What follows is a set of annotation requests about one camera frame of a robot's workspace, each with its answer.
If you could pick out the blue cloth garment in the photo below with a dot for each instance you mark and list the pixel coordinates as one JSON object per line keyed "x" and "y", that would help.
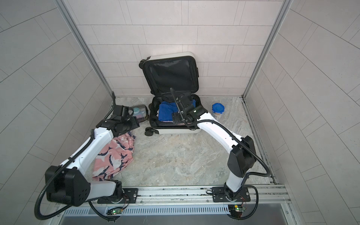
{"x": 166, "y": 111}

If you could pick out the left green circuit board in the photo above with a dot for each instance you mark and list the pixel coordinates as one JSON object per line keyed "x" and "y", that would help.
{"x": 115, "y": 211}

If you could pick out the right green circuit board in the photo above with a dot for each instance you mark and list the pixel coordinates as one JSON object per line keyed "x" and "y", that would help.
{"x": 236, "y": 210}

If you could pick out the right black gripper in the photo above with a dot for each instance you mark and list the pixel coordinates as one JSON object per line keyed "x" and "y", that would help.
{"x": 176, "y": 118}

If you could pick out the green circuit board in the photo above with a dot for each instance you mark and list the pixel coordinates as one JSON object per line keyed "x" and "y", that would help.
{"x": 115, "y": 211}
{"x": 236, "y": 210}

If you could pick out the white ventilation grille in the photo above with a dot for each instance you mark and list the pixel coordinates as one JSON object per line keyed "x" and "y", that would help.
{"x": 154, "y": 210}

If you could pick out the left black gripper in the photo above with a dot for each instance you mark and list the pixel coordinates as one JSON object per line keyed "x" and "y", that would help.
{"x": 135, "y": 123}

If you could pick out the white suitcase black lining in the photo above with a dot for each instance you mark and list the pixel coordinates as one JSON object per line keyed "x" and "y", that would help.
{"x": 162, "y": 72}

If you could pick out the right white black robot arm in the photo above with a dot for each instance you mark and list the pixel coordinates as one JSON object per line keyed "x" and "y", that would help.
{"x": 241, "y": 155}

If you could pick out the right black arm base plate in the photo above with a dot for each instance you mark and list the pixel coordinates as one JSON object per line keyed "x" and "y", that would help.
{"x": 224, "y": 194}

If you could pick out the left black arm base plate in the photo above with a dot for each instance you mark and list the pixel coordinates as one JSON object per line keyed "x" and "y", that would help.
{"x": 126, "y": 196}

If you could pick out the blue lid plastic jar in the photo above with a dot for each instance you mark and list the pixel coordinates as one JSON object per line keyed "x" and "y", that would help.
{"x": 217, "y": 110}

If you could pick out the left aluminium corner post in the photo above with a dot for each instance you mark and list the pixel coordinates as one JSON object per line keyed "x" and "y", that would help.
{"x": 80, "y": 40}

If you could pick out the aluminium corner post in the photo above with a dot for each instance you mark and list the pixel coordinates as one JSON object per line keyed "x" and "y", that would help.
{"x": 80, "y": 40}
{"x": 274, "y": 31}

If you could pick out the clear toiletry pouch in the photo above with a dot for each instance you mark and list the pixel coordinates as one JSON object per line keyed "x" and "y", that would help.
{"x": 140, "y": 112}

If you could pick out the aluminium mounting rail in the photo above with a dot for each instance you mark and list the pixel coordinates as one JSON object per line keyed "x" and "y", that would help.
{"x": 203, "y": 195}

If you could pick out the pink whale print garment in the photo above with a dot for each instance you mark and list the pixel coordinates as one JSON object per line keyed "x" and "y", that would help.
{"x": 114, "y": 157}

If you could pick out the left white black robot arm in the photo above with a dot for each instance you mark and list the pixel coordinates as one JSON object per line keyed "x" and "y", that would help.
{"x": 66, "y": 183}

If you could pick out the right aluminium corner post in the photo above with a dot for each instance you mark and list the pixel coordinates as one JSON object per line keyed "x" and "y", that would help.
{"x": 274, "y": 31}

